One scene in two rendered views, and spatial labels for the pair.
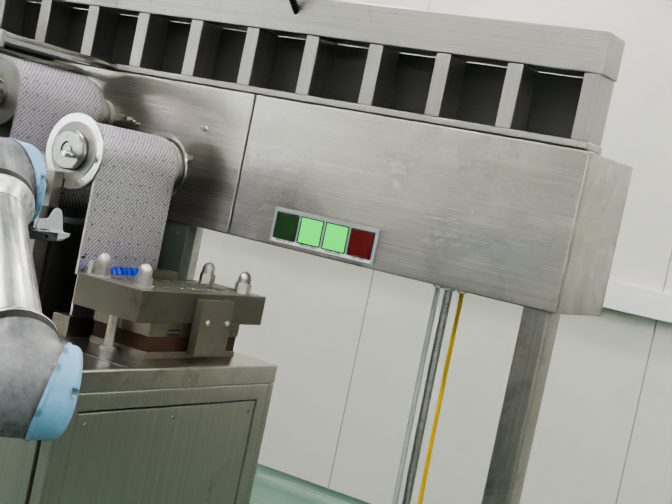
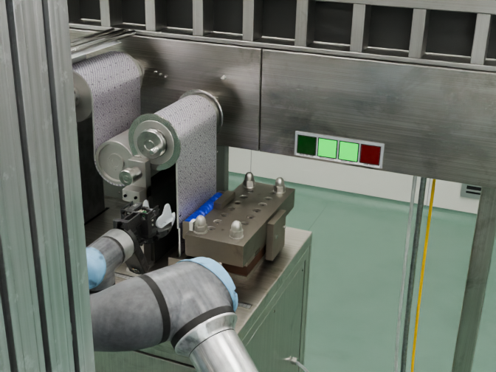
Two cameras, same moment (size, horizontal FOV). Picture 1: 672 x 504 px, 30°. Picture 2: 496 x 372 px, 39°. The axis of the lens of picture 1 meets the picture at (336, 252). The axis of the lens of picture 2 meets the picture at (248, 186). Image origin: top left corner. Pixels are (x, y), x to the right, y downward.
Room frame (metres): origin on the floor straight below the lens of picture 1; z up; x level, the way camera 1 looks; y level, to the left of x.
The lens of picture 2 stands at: (0.75, 0.57, 1.83)
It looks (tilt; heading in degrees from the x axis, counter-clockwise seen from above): 23 degrees down; 351
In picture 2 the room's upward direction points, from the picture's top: 1 degrees clockwise
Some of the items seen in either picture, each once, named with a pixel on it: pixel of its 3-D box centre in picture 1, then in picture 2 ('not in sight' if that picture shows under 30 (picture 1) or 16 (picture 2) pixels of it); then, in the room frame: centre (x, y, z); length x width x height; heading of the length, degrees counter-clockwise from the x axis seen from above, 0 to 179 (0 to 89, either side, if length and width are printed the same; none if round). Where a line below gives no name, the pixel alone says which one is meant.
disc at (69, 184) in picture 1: (74, 150); (153, 142); (2.42, 0.53, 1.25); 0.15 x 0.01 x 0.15; 59
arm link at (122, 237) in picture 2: not in sight; (114, 246); (2.14, 0.63, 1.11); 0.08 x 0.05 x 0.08; 59
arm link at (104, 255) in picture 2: not in sight; (95, 264); (2.07, 0.67, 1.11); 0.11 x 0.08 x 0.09; 149
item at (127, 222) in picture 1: (125, 231); (197, 180); (2.50, 0.42, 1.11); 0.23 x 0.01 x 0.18; 149
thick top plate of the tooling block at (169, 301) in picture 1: (174, 299); (243, 219); (2.47, 0.29, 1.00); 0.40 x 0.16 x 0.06; 149
